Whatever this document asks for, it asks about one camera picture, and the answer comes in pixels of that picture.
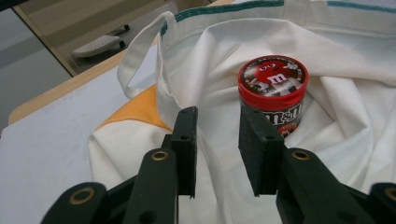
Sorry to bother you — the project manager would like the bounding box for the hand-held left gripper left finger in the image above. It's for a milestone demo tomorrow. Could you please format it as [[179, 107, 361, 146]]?
[[122, 105, 199, 224]]

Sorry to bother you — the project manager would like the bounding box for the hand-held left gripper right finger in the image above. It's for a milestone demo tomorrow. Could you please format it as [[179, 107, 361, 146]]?
[[238, 105, 375, 224]]

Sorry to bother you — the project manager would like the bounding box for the candy jar with red lid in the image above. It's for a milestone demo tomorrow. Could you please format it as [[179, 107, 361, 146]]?
[[237, 54, 310, 140]]

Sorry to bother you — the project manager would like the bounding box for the white canvas tote bag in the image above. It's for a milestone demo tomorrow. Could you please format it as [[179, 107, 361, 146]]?
[[88, 0, 396, 224]]

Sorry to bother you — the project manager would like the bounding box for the white table cover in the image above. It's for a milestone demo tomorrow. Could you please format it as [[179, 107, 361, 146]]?
[[0, 43, 161, 224]]

